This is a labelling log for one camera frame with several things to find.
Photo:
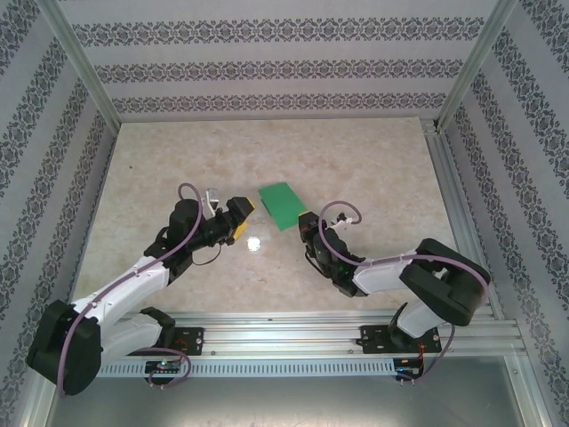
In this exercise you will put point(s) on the grey metal panel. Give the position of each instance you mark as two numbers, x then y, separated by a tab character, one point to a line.
284	400

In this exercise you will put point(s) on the small dark circuit board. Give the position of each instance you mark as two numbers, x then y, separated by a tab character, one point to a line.
406	367

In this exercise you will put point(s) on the circuit board with green light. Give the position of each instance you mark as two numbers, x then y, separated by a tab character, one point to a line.
164	366

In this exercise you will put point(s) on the aluminium side rail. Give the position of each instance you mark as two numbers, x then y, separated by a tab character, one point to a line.
449	178

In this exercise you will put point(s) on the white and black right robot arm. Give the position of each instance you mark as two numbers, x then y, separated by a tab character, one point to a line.
449	284

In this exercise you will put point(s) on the aluminium frame post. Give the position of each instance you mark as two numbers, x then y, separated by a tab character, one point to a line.
475	62
80	62

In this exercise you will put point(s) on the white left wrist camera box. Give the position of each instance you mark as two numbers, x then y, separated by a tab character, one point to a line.
212	198

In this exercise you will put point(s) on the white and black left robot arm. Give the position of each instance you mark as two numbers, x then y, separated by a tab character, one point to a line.
120	289

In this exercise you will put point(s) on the long aluminium base rail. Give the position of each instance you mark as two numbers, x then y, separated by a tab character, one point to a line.
284	333

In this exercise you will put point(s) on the green paper sheet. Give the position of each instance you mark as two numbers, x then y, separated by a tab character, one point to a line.
282	204

